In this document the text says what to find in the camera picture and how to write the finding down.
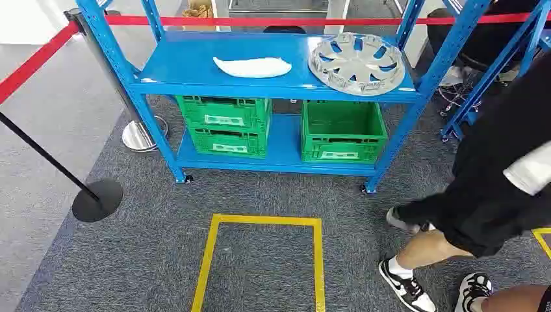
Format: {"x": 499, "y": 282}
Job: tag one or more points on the silver plastic wheel hubcap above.
{"x": 358, "y": 61}

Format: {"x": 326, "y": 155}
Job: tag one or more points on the green folded plastic crate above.
{"x": 228, "y": 141}
{"x": 224, "y": 113}

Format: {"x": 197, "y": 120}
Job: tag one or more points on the green open plastic crate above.
{"x": 340, "y": 122}

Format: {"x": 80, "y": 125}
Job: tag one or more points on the blue metal shelf rack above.
{"x": 193, "y": 60}
{"x": 495, "y": 69}

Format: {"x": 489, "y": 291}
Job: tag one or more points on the black round stool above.
{"x": 284, "y": 30}

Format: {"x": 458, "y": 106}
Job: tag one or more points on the red barrier belt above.
{"x": 30, "y": 64}
{"x": 258, "y": 20}

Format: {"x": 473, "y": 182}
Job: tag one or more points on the chrome barrier stanchion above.
{"x": 137, "y": 135}

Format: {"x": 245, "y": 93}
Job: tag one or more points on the white table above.
{"x": 336, "y": 17}

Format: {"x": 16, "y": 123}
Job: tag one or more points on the brown paper bag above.
{"x": 198, "y": 10}

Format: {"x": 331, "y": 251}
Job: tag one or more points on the black barrier stanchion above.
{"x": 97, "y": 202}

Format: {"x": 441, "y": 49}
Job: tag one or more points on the person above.
{"x": 495, "y": 172}

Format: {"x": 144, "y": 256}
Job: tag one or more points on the black office chair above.
{"x": 482, "y": 43}

